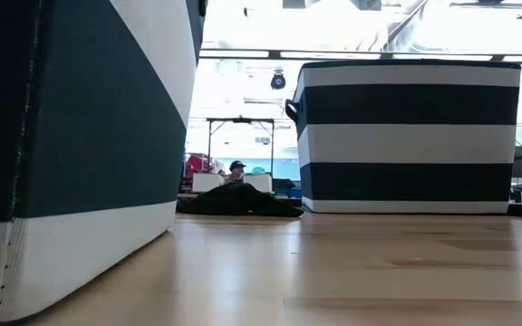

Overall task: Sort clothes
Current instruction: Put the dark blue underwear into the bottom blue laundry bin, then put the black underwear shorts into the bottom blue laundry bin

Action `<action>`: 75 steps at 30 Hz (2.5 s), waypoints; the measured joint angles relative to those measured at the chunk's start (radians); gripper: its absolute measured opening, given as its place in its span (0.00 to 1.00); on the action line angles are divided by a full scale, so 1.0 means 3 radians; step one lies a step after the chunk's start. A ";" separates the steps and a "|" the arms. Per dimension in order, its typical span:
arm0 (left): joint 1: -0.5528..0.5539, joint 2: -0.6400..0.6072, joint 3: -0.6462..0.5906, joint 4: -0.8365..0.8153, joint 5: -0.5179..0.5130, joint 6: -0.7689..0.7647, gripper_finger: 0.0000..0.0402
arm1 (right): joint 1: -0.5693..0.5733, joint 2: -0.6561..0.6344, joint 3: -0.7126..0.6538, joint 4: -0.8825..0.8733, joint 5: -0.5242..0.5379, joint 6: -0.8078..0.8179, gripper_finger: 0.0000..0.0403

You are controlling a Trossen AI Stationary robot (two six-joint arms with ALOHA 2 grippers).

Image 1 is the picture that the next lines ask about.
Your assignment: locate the horizontal metal rail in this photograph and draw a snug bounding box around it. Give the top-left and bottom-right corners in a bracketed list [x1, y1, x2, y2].
[197, 47, 522, 63]

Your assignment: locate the large navy white striped bin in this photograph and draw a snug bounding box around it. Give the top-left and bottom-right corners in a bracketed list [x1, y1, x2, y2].
[0, 0, 208, 326]

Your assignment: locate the white box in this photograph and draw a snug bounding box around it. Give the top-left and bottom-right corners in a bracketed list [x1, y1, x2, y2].
[243, 173, 275, 195]
[191, 172, 226, 194]

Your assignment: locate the navy white striped fabric bin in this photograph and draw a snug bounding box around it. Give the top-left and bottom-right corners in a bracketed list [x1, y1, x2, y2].
[284, 58, 522, 216]

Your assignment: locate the black folding table frame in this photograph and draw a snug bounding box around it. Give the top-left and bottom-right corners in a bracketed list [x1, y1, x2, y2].
[205, 116, 276, 178]

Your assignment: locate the dark navy garment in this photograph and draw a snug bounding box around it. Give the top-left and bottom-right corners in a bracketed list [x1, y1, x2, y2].
[175, 181, 305, 218]

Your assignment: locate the red bag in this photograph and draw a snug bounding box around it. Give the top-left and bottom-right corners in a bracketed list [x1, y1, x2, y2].
[185, 152, 217, 178]

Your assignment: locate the person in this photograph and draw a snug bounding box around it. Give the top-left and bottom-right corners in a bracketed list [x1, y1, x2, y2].
[224, 158, 248, 185]

